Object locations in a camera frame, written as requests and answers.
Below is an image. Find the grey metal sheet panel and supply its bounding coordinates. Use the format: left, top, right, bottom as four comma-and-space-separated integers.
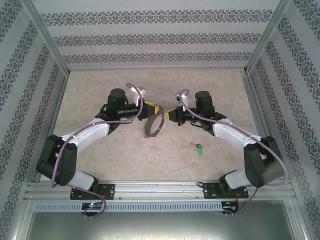
24, 199, 307, 240

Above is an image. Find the aluminium back frame rail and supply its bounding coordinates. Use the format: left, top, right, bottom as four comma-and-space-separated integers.
67, 67, 248, 73

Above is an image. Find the aluminium side frame rail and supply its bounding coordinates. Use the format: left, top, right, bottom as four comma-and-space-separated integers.
240, 70, 292, 181
33, 74, 70, 183

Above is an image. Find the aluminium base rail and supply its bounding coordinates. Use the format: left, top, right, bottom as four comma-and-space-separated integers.
24, 181, 294, 201

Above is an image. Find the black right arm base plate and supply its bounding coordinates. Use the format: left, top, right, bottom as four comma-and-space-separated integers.
203, 182, 250, 200

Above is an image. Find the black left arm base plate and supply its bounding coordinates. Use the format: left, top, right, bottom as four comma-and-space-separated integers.
69, 183, 116, 201

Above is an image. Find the slotted grey cable duct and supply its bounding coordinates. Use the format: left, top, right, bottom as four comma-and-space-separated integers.
33, 201, 223, 212

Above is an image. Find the aluminium corner post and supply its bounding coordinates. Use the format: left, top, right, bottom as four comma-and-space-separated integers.
19, 0, 71, 77
244, 0, 293, 75

